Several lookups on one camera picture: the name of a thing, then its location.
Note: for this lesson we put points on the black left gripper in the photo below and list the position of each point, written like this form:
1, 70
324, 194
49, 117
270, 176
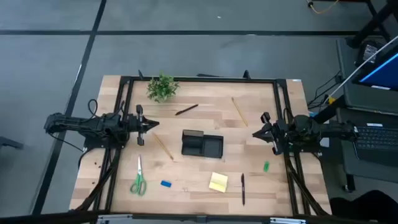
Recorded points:
140, 124

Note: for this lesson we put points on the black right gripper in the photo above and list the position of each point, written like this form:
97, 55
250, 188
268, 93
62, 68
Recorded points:
278, 133

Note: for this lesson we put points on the yellow pencil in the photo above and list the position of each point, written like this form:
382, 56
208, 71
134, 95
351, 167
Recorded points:
163, 146
239, 112

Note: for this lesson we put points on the green eraser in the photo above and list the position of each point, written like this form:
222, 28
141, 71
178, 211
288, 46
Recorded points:
266, 166

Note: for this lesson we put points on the black pen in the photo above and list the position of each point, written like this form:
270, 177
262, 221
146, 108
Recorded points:
243, 189
186, 109

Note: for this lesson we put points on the black mesh desk organizer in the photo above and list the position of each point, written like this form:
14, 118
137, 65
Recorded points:
202, 144

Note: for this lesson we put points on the blue eraser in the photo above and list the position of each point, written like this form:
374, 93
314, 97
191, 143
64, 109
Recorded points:
166, 183

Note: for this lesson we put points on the yellow sticky note pad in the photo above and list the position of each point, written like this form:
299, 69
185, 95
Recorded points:
218, 182

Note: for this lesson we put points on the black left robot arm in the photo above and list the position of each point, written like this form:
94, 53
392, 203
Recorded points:
81, 124

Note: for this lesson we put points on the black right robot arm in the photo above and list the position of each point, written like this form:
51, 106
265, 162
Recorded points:
326, 129

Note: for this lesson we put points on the green potted plant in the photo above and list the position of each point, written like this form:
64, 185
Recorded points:
161, 88

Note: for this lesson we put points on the white paper slip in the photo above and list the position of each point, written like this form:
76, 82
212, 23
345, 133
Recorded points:
325, 142

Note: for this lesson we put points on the black equipment cart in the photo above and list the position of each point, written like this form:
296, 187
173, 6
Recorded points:
345, 77

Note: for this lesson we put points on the black crossbar with silver brackets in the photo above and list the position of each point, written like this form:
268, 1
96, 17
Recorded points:
199, 218

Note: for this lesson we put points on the black laptop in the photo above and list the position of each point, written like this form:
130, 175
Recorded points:
376, 140

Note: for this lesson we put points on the white rod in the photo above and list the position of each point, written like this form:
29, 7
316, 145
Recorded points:
360, 69

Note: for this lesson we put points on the person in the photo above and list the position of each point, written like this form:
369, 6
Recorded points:
367, 208

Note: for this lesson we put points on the black power adapter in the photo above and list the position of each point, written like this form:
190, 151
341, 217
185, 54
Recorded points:
370, 49

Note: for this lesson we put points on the computer monitor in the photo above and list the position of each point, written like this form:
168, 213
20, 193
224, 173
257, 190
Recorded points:
385, 71

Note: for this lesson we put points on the black chair leg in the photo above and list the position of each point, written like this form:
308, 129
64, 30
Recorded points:
9, 142

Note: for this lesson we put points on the black stand leg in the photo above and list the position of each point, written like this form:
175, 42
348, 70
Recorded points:
373, 23

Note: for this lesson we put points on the black metal table frame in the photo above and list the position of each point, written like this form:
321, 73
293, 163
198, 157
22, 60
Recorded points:
202, 79

